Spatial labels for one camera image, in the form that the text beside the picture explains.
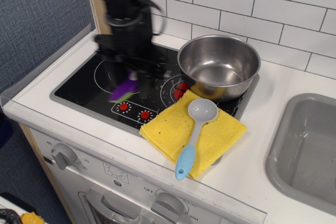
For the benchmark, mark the white toy oven front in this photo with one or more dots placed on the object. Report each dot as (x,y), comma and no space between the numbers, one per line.
(98,192)

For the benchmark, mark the yellow object bottom left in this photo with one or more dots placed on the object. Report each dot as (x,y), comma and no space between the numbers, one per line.
(31,218)

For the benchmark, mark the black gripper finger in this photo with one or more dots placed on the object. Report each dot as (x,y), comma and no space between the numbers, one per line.
(145,82)
(111,71)

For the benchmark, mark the purple toy eggplant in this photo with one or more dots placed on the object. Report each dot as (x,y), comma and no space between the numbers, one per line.
(125,89)

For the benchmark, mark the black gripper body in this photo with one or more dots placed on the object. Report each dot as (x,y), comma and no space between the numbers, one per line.
(132,47)

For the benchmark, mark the grey spoon blue handle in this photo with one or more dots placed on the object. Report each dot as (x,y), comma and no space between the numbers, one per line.
(201,111)

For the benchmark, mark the grey oven knob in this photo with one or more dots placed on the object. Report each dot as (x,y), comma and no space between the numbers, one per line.
(168,207)
(63,156)

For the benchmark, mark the black toy stove top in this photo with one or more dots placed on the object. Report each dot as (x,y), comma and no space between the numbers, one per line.
(86,90)

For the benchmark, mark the stainless steel pot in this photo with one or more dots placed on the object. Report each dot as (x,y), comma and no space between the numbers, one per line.
(217,67)

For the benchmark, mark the grey left oven knob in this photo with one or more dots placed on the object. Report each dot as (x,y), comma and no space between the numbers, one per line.
(63,156)

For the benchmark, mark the wooden post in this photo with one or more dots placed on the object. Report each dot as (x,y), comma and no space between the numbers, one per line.
(99,11)

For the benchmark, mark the grey right oven knob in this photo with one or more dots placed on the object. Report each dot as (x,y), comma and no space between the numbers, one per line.
(168,207)

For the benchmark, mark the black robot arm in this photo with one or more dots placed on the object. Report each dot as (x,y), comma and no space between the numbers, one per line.
(127,13)

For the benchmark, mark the grey sink basin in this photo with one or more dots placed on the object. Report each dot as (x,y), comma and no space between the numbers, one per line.
(301,160)

